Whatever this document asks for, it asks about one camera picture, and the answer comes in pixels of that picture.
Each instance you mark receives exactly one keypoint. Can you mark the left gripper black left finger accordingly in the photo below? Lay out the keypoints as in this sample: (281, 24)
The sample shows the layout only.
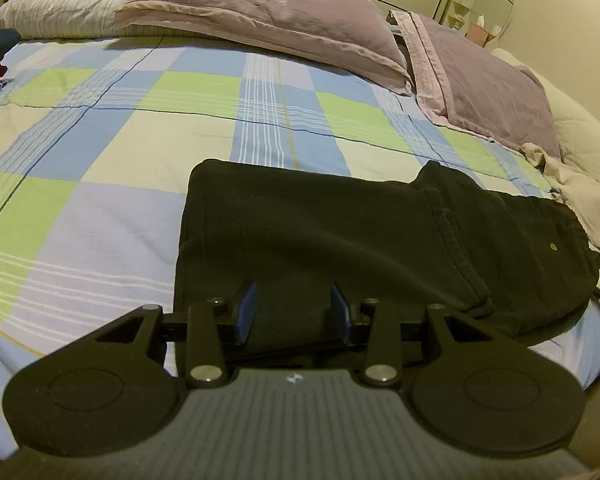
(125, 381)

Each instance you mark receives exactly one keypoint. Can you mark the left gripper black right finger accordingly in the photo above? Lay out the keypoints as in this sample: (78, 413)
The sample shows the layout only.
(465, 382)

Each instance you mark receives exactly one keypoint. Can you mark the black pants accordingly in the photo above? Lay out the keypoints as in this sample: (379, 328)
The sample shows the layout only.
(520, 263)

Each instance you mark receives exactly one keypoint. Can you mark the beige crumpled garment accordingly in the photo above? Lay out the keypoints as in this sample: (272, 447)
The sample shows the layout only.
(580, 192)

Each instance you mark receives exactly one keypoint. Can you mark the checkered blue green bedsheet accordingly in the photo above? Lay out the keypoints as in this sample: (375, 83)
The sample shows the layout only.
(98, 139)

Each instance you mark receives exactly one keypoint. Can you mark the cream quilted blanket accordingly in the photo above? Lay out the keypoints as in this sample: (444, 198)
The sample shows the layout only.
(578, 131)

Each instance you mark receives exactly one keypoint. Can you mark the white striped pillow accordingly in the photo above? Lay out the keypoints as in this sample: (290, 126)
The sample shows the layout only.
(71, 19)

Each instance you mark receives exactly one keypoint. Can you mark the oval vanity mirror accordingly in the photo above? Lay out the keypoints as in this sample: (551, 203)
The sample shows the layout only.
(488, 19)

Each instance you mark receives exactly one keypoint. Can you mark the mauve pillow far side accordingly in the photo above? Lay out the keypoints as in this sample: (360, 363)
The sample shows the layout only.
(348, 34)

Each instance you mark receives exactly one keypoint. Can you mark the mauve pillow near camera side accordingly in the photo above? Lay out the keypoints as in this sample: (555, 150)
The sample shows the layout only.
(460, 85)

